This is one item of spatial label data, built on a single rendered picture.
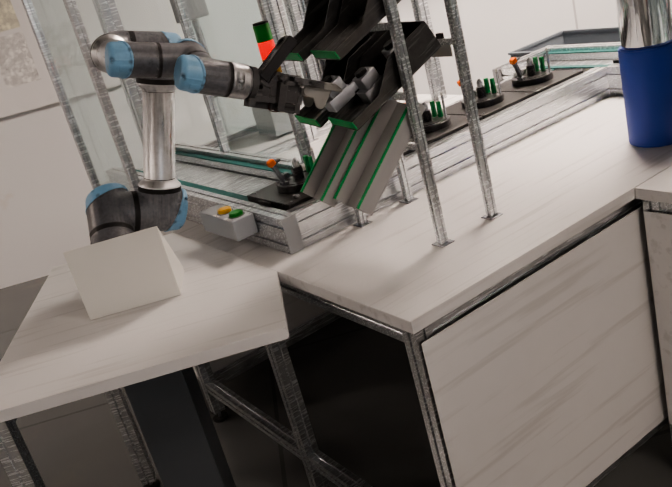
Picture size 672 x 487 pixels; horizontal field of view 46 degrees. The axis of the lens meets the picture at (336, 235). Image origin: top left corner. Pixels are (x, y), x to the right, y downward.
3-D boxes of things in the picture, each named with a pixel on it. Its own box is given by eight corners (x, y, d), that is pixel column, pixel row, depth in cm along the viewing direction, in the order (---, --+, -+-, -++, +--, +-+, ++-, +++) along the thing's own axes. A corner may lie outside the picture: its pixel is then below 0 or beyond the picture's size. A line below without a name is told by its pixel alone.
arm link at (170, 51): (154, 34, 173) (165, 50, 164) (204, 36, 178) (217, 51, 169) (153, 69, 177) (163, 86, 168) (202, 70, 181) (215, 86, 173)
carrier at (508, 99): (485, 121, 248) (477, 82, 244) (433, 119, 267) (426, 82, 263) (536, 97, 259) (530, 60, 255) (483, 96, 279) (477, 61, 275)
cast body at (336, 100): (337, 113, 178) (318, 89, 175) (328, 111, 182) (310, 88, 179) (362, 88, 180) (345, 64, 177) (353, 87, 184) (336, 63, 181)
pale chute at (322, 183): (335, 208, 195) (320, 200, 193) (314, 198, 206) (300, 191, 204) (386, 105, 194) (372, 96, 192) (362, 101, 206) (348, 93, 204)
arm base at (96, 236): (78, 261, 201) (73, 228, 205) (99, 284, 214) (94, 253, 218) (135, 245, 201) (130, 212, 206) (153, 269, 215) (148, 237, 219)
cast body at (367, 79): (372, 103, 182) (354, 80, 179) (362, 102, 186) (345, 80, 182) (396, 78, 183) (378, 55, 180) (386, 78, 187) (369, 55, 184)
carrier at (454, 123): (427, 148, 236) (418, 108, 232) (378, 143, 256) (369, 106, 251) (484, 122, 248) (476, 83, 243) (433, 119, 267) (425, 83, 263)
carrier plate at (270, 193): (291, 212, 213) (288, 204, 212) (248, 201, 232) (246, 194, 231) (360, 179, 224) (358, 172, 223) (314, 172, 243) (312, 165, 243)
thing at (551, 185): (413, 334, 159) (410, 321, 158) (139, 226, 280) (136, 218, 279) (779, 110, 226) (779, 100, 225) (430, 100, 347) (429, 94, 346)
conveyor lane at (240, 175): (300, 242, 216) (290, 208, 212) (175, 204, 284) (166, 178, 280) (380, 203, 229) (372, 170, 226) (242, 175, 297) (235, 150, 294)
